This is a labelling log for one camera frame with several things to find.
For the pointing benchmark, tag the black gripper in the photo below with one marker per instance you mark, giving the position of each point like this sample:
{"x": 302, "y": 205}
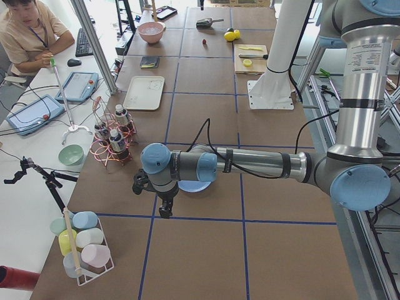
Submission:
{"x": 166, "y": 197}

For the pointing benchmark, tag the blue plate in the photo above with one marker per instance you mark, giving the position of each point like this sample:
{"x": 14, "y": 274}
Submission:
{"x": 193, "y": 186}

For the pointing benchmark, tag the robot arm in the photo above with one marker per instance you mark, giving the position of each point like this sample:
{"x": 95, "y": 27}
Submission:
{"x": 350, "y": 172}

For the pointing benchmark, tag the white cup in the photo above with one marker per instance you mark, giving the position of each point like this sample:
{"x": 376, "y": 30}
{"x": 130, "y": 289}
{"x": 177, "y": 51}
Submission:
{"x": 89, "y": 236}

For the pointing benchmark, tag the blue cup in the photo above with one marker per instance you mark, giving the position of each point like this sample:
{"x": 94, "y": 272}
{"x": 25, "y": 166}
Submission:
{"x": 85, "y": 220}

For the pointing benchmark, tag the bottle white cap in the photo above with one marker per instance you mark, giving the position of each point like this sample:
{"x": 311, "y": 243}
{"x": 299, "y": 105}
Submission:
{"x": 118, "y": 145}
{"x": 121, "y": 115}
{"x": 102, "y": 133}

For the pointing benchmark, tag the pink cup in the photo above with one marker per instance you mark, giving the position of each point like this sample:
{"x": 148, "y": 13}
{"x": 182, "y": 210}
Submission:
{"x": 95, "y": 255}

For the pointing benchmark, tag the yellow cup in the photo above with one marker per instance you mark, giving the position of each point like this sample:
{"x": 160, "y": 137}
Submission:
{"x": 64, "y": 243}

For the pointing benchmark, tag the green bowl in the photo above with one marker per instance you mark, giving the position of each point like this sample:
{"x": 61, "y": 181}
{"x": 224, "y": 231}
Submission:
{"x": 71, "y": 155}

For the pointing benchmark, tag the cream bear tray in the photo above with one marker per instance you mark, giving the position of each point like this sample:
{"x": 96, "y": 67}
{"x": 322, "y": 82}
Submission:
{"x": 144, "y": 93}

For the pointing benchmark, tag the reacher grabber stick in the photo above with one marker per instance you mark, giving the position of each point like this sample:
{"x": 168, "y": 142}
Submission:
{"x": 72, "y": 126}

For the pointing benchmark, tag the grey yellow cloth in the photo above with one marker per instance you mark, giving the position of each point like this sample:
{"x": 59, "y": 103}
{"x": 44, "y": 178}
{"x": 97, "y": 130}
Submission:
{"x": 149, "y": 62}

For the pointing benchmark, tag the teach pendant far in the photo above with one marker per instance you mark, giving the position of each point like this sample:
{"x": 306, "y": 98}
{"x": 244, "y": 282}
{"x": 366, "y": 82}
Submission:
{"x": 80, "y": 85}

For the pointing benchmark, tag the teach pendant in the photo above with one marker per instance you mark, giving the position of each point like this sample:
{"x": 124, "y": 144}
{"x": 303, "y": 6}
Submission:
{"x": 80, "y": 85}
{"x": 35, "y": 115}

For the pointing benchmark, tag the wooden cutting board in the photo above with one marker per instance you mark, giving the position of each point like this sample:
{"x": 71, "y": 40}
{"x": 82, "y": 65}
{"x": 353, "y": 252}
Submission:
{"x": 259, "y": 65}

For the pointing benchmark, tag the teach pendant near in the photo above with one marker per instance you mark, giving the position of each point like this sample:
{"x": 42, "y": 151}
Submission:
{"x": 35, "y": 115}

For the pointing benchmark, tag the lemon half slice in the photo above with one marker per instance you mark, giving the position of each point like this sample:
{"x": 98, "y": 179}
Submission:
{"x": 247, "y": 63}

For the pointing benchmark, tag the black mouse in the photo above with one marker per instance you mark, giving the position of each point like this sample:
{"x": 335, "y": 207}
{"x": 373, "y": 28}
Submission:
{"x": 74, "y": 62}

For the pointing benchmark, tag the yellow plastic knife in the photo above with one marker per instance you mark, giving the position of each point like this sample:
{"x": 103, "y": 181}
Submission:
{"x": 251, "y": 48}

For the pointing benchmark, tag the black keyboard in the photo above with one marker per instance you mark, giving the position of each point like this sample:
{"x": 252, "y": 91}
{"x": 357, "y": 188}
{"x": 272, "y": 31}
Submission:
{"x": 83, "y": 47}

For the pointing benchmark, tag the steel rod black tip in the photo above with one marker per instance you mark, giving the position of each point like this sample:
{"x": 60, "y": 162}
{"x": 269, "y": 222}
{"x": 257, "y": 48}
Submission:
{"x": 254, "y": 56}

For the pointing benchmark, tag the yellow lemon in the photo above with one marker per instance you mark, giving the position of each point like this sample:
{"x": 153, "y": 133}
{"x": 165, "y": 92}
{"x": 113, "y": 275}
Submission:
{"x": 230, "y": 36}
{"x": 237, "y": 34}

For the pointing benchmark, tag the metal scoop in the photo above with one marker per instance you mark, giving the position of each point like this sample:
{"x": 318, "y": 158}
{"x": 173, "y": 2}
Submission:
{"x": 207, "y": 22}

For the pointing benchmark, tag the seated person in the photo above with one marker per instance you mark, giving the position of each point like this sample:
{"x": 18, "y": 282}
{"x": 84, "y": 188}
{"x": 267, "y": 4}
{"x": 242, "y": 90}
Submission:
{"x": 31, "y": 34}

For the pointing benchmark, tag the copper wire bottle rack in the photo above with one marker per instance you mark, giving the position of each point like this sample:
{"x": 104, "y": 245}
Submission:
{"x": 104, "y": 154}

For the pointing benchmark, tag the white wire cup basket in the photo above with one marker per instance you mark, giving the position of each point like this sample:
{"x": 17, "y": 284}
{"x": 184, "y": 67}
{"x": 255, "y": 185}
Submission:
{"x": 73, "y": 265}

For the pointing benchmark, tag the aluminium frame post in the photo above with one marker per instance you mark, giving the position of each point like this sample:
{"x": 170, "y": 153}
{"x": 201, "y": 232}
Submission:
{"x": 84, "y": 19}

